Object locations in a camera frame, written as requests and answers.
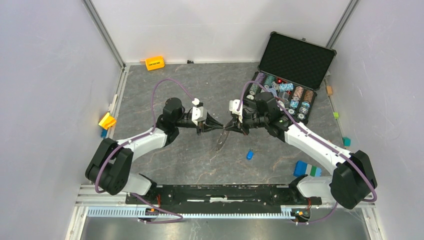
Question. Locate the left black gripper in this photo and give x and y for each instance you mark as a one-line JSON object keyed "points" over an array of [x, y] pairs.
{"points": [[203, 126]]}

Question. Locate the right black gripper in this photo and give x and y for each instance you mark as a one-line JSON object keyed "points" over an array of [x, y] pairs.
{"points": [[236, 125]]}

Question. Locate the large metal disc keyring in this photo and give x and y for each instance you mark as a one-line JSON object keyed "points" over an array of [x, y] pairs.
{"points": [[222, 140]]}

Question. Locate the silver key blue tag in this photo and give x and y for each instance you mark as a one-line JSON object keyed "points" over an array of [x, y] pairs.
{"points": [[249, 155]]}

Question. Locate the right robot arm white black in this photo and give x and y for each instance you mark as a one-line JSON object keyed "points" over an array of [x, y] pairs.
{"points": [[351, 177]]}

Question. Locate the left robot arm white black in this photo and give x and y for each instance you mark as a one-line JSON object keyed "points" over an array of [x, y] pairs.
{"points": [[110, 167]]}

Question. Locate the orange plastic block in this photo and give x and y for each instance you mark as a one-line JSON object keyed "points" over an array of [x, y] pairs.
{"points": [[154, 63]]}

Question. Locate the blue white green block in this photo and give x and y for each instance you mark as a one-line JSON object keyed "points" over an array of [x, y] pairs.
{"points": [[303, 168]]}

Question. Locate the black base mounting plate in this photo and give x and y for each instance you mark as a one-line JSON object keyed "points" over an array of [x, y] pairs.
{"points": [[228, 198]]}

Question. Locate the black poker chip case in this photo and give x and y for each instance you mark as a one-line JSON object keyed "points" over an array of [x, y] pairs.
{"points": [[293, 69]]}

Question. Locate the yellow orange block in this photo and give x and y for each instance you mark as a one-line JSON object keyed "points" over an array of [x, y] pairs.
{"points": [[107, 121]]}

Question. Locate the orange small cube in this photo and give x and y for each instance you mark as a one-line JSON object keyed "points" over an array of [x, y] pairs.
{"points": [[329, 90]]}

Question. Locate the small blue block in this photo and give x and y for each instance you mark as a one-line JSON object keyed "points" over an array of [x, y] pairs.
{"points": [[104, 133]]}

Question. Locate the teal cube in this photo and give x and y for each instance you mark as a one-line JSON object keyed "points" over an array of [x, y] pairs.
{"points": [[346, 141]]}

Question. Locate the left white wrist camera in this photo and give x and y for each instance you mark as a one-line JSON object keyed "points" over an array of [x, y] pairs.
{"points": [[199, 113]]}

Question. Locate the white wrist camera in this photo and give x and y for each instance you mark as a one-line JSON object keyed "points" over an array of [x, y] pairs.
{"points": [[236, 107], [199, 113]]}

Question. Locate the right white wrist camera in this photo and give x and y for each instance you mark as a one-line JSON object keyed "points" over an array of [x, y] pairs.
{"points": [[236, 107]]}

